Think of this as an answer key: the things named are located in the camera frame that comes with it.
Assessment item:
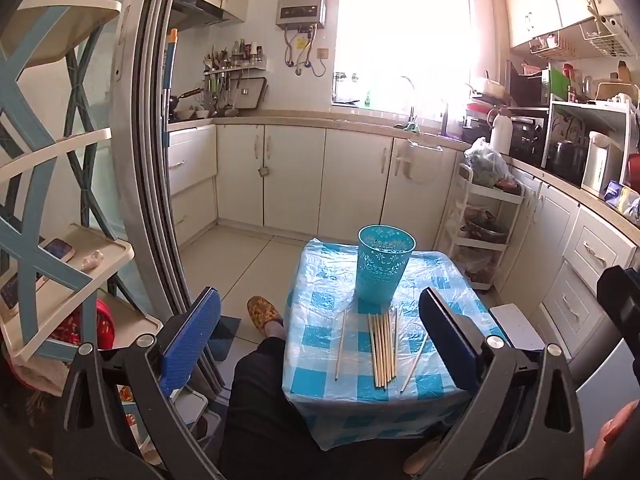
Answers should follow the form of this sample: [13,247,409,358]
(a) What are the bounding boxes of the plastic bag of vegetables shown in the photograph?
[465,137,516,188]

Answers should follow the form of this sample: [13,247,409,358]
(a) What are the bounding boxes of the chrome kitchen faucet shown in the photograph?
[400,76,418,121]

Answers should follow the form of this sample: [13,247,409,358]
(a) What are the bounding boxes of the dark metal pot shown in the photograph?
[460,210,508,243]

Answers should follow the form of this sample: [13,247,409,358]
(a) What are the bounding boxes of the blue packet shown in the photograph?
[602,182,633,208]

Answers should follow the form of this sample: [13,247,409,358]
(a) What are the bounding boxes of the smartphone with patterned case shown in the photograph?
[0,272,43,311]
[42,238,76,263]

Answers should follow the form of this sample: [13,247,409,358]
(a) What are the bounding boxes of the bright kitchen window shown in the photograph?
[331,0,506,111]

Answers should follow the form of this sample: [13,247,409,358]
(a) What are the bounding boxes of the black microwave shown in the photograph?
[507,62,551,108]

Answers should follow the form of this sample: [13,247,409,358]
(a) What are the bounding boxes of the white counter shelf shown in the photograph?
[542,100,638,186]

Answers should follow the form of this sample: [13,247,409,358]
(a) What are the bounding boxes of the person's leg in black trousers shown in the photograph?
[220,335,451,480]

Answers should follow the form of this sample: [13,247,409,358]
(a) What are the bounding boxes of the beige kitchen countertop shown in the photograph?
[167,109,640,248]

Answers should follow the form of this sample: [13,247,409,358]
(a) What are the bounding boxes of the black range hood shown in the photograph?
[172,0,246,31]

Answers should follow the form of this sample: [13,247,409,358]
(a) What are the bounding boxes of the white thermos jug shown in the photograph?
[489,108,512,156]

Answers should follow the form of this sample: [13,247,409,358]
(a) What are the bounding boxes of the silver sliding door frame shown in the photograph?
[107,0,221,321]

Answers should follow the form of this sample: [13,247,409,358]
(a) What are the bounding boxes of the patterned yellow slipper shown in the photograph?
[246,296,285,338]

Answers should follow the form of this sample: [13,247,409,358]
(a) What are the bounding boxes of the white electric kettle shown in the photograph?
[581,131,623,198]

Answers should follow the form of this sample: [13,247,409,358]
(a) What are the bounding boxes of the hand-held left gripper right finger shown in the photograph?
[418,286,586,480]

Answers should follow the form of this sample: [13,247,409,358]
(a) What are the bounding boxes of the steel cooking pot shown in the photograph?
[547,140,586,178]

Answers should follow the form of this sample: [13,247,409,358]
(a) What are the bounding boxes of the white trolley rack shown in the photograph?
[446,162,526,291]

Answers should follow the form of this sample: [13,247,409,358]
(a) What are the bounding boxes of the teal perforated plastic basket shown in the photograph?
[354,224,417,306]

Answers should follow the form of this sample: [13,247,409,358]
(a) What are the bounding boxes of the cream base cabinets with drawers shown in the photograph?
[167,122,466,246]

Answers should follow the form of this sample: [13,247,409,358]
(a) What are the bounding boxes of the blue and white shelf rack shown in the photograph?
[0,0,161,361]

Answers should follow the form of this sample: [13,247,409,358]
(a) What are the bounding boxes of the bundle of wooden chopsticks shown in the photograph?
[367,307,399,391]

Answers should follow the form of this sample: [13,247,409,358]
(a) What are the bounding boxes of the wall utensil rack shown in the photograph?
[202,40,266,116]

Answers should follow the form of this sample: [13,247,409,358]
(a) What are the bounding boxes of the blue white checked tablecloth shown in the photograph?
[281,237,506,451]

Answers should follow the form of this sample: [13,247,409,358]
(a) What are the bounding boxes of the red patterned bag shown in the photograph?
[55,300,117,351]

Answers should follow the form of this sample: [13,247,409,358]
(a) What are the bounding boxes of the black frying pan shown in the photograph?
[167,87,206,113]

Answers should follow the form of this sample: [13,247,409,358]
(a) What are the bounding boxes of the black countertop oven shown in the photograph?
[510,107,548,166]

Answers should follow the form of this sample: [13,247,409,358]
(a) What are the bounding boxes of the person's right hand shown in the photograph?
[584,399,640,480]

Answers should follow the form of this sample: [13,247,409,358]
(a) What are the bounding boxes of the white wire hanging basket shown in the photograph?
[580,10,636,56]
[530,32,576,61]

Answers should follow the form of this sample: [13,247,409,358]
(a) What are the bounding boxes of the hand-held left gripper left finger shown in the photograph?
[52,286,222,480]

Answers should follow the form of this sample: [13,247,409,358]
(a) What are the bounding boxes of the cream wall cabinets with handles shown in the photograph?
[502,0,626,51]

